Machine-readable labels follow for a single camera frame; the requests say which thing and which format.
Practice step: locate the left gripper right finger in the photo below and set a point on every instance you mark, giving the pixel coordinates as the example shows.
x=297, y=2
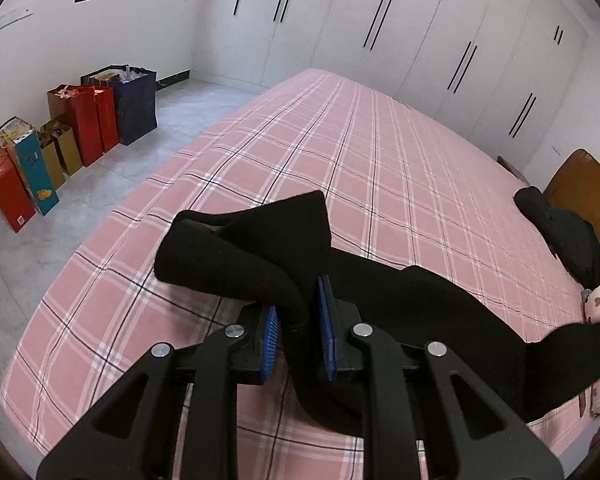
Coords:
x=426, y=414

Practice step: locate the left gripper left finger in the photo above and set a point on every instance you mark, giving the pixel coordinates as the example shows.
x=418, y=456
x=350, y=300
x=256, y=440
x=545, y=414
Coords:
x=174, y=412

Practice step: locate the black pants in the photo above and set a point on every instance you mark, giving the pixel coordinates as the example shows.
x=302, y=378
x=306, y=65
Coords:
x=360, y=299

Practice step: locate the pink plaid bed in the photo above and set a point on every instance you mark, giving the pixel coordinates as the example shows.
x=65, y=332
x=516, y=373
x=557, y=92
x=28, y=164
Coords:
x=399, y=189

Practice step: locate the black clothes pile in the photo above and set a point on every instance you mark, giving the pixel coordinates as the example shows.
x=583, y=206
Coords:
x=568, y=236

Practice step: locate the red gift box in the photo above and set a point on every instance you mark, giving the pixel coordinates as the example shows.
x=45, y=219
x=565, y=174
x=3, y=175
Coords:
x=15, y=203

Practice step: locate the wooden headboard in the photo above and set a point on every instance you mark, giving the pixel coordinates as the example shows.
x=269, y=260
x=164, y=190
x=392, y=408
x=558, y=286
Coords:
x=576, y=186

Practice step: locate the gold brown gift bag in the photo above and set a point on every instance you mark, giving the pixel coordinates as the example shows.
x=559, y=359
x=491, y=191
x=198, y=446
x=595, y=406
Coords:
x=60, y=151

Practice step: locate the teal gift box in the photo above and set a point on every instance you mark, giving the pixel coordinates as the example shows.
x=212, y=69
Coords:
x=20, y=139

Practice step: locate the red gift bag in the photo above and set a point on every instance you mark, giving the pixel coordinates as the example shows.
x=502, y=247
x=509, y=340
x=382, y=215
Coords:
x=89, y=111

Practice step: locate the navy gift bag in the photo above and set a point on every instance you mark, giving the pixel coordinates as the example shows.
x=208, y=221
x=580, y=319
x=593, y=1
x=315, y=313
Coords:
x=134, y=98

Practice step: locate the white wardrobe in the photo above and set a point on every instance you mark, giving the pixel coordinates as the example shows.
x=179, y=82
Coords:
x=494, y=71

